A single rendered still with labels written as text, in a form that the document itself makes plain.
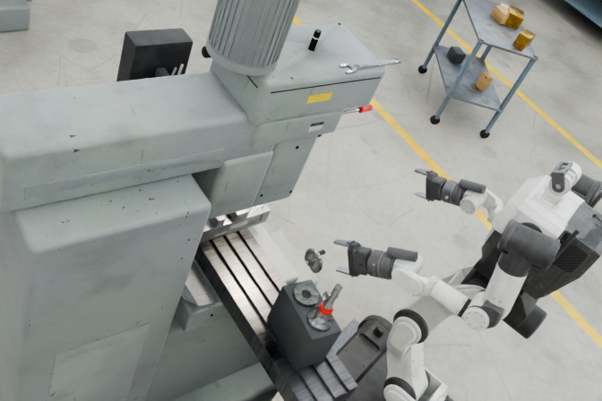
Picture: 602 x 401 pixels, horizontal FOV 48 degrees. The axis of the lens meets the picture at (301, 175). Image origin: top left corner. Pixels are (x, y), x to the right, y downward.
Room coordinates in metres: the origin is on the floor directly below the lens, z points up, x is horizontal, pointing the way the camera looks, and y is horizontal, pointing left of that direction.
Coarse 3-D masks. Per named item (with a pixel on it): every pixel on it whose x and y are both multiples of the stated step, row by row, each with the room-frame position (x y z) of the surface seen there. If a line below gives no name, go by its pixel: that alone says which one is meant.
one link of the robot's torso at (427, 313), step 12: (456, 276) 1.80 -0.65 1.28; (456, 288) 1.69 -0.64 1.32; (468, 288) 1.68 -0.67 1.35; (480, 288) 1.67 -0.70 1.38; (408, 300) 1.83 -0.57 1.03; (420, 300) 1.75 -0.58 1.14; (432, 300) 1.74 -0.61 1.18; (396, 312) 1.76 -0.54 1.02; (408, 312) 1.74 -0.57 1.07; (420, 312) 1.74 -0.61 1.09; (432, 312) 1.73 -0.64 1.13; (444, 312) 1.71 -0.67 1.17; (420, 324) 1.71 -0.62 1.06; (432, 324) 1.72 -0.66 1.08
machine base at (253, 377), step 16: (256, 368) 1.85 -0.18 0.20; (208, 384) 1.67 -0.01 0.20; (224, 384) 1.71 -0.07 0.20; (240, 384) 1.74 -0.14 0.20; (256, 384) 1.78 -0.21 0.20; (272, 384) 1.81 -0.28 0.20; (176, 400) 1.54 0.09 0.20; (192, 400) 1.57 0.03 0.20; (208, 400) 1.60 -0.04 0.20; (224, 400) 1.63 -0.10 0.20; (240, 400) 1.67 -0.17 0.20; (256, 400) 1.74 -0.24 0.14
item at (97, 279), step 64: (128, 192) 1.24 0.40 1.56; (192, 192) 1.34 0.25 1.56; (0, 256) 1.07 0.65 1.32; (64, 256) 1.01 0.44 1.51; (128, 256) 1.15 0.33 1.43; (192, 256) 1.32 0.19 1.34; (0, 320) 1.05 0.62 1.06; (64, 320) 1.03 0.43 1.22; (128, 320) 1.19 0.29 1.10; (0, 384) 1.03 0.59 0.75; (64, 384) 1.06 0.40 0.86; (128, 384) 1.25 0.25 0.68
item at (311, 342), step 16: (288, 288) 1.53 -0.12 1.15; (304, 288) 1.55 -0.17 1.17; (288, 304) 1.48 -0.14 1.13; (304, 304) 1.49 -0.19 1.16; (272, 320) 1.51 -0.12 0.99; (288, 320) 1.46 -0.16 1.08; (304, 320) 1.43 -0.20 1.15; (288, 336) 1.44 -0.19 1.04; (304, 336) 1.40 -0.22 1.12; (320, 336) 1.40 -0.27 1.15; (336, 336) 1.45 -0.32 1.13; (288, 352) 1.41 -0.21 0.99; (304, 352) 1.38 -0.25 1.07; (320, 352) 1.42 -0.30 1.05
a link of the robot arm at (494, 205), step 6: (486, 192) 2.09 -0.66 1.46; (492, 192) 2.10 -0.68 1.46; (492, 198) 2.08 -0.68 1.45; (498, 198) 2.08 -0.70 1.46; (486, 204) 2.08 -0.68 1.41; (492, 204) 2.07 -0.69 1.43; (498, 204) 2.05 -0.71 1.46; (492, 210) 2.06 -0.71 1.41; (498, 210) 2.02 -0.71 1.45; (492, 216) 2.00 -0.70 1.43
